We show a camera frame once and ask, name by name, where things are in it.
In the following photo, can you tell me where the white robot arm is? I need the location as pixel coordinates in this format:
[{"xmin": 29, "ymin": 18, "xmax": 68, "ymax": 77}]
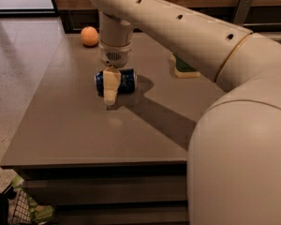
[{"xmin": 90, "ymin": 0, "xmax": 281, "ymax": 225}]

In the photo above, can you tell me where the black wire basket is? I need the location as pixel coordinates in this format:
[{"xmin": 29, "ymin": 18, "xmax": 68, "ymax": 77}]
[{"xmin": 0, "ymin": 185, "xmax": 31, "ymax": 225}]

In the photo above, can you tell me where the orange fruit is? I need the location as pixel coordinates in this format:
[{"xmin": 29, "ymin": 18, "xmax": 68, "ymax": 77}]
[{"xmin": 81, "ymin": 26, "xmax": 98, "ymax": 47}]

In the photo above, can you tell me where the blue pepsi can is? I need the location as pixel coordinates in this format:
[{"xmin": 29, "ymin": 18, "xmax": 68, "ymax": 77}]
[{"xmin": 95, "ymin": 68, "xmax": 137, "ymax": 96}]

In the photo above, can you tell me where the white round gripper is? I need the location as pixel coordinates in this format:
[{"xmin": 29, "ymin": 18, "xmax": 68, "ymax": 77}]
[{"xmin": 99, "ymin": 41, "xmax": 131, "ymax": 106}]

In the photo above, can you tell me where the green yellow sponge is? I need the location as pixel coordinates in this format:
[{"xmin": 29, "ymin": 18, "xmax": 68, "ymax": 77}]
[{"xmin": 170, "ymin": 53, "xmax": 200, "ymax": 79}]

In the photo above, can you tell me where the grey upper drawer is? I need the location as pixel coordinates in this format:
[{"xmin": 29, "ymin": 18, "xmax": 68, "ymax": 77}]
[{"xmin": 23, "ymin": 175, "xmax": 187, "ymax": 205}]

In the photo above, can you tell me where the right metal bracket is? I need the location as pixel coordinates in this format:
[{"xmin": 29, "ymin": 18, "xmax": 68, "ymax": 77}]
[{"xmin": 231, "ymin": 0, "xmax": 253, "ymax": 26}]

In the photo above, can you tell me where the green snack bag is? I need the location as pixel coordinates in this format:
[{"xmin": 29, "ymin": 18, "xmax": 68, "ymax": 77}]
[{"xmin": 10, "ymin": 175, "xmax": 54, "ymax": 225}]

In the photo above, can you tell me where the grey drawer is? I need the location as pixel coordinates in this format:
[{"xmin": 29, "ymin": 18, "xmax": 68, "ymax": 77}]
[
  {"xmin": 56, "ymin": 204, "xmax": 189, "ymax": 225},
  {"xmin": 23, "ymin": 175, "xmax": 187, "ymax": 205}
]

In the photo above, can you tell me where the metal rail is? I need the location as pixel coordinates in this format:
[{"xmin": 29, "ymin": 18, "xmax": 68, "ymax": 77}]
[{"xmin": 244, "ymin": 22, "xmax": 281, "ymax": 30}]

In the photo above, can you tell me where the grey lower drawer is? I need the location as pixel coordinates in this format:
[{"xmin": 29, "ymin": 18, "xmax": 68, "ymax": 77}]
[{"xmin": 56, "ymin": 204, "xmax": 189, "ymax": 225}]

